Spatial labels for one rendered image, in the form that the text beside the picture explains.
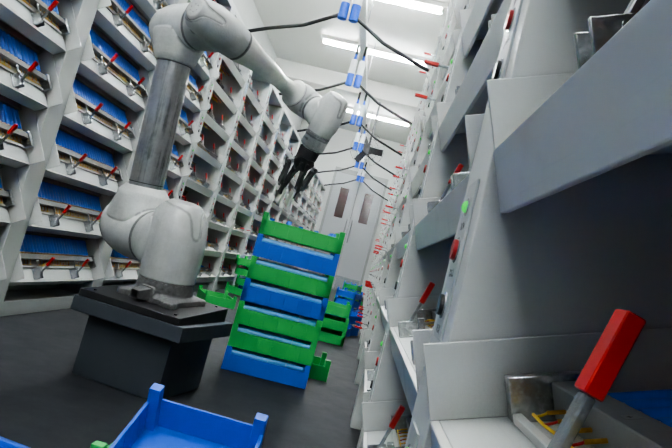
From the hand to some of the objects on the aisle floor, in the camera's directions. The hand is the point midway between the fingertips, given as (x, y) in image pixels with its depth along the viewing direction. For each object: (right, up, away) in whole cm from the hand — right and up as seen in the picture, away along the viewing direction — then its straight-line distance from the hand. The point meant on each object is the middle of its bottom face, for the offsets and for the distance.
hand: (285, 196), depth 221 cm
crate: (-6, -44, -133) cm, 140 cm away
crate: (-8, -64, -2) cm, 64 cm away
